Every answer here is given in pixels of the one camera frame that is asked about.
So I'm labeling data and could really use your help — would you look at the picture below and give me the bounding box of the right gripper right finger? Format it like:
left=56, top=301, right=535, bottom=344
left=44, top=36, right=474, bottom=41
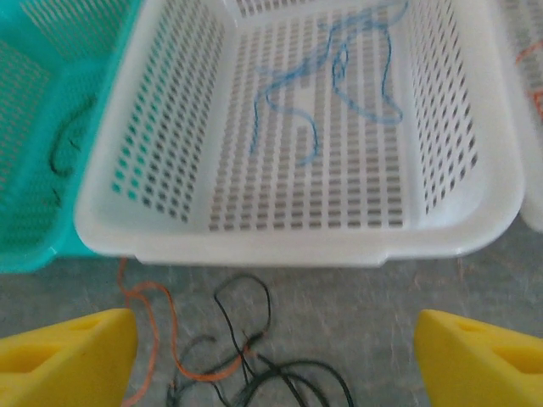
left=414, top=309, right=543, bottom=407

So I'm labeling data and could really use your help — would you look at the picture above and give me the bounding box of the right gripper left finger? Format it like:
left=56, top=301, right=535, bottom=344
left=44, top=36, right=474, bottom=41
left=0, top=308, right=139, bottom=407

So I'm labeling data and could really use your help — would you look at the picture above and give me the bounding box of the thin orange cable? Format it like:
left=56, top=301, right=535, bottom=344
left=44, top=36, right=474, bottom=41
left=515, top=42, right=543, bottom=115
left=118, top=258, right=255, bottom=407

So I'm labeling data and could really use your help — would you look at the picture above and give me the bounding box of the teal plastic basket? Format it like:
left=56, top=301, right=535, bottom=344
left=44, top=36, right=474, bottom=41
left=0, top=0, right=145, bottom=275

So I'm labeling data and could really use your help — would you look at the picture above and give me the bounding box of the white plastic basket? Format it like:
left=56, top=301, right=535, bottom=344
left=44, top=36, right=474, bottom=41
left=74, top=0, right=527, bottom=268
left=500, top=0, right=543, bottom=232

